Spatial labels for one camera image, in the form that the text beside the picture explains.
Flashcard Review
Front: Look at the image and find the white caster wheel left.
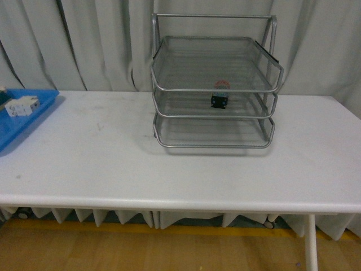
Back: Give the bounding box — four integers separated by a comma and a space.
17, 208, 32, 219

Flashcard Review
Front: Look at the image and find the white caster wheel right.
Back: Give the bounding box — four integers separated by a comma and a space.
263, 214, 279, 229

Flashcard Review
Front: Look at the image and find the silver mesh three-tier rack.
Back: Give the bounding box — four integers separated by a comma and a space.
151, 14, 284, 149

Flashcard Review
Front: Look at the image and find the white caster wheel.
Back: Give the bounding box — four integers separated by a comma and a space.
17, 208, 32, 219
263, 214, 279, 229

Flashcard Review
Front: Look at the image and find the white circuit breaker block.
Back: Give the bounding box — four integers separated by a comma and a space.
5, 95, 40, 117

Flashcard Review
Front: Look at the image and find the blue plastic tray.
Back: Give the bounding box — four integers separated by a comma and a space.
1, 89, 59, 152

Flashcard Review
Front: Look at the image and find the green terminal block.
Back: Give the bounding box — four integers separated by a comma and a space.
0, 87, 12, 106

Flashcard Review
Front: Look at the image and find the white table leg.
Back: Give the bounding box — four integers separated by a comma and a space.
304, 215, 318, 271

